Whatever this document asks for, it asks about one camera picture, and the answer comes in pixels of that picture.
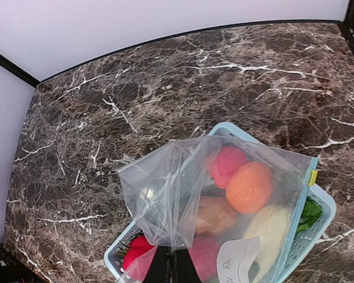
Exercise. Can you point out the orange fruit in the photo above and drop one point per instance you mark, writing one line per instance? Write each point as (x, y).
(250, 187)

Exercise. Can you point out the pink red apple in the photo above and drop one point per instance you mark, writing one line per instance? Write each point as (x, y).
(223, 165)

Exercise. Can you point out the white radish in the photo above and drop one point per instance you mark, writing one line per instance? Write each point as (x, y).
(271, 224)

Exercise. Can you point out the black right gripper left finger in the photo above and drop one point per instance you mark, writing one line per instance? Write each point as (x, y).
(160, 270)

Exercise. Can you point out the brown potato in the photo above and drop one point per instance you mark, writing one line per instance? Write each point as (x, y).
(215, 215)

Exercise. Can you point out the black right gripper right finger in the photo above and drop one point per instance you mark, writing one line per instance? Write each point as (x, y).
(183, 268)

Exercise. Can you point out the clear zip top bag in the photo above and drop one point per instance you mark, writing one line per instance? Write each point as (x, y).
(162, 192)

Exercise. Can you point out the dark red round fruit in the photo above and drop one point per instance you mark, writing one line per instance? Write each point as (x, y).
(204, 252)

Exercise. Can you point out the light blue plastic basket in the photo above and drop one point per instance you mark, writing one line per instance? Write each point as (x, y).
(303, 242)

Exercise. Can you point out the red tomato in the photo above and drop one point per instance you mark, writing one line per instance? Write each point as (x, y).
(137, 261)

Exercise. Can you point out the green leafy vegetable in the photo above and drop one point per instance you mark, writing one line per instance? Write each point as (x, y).
(312, 211)

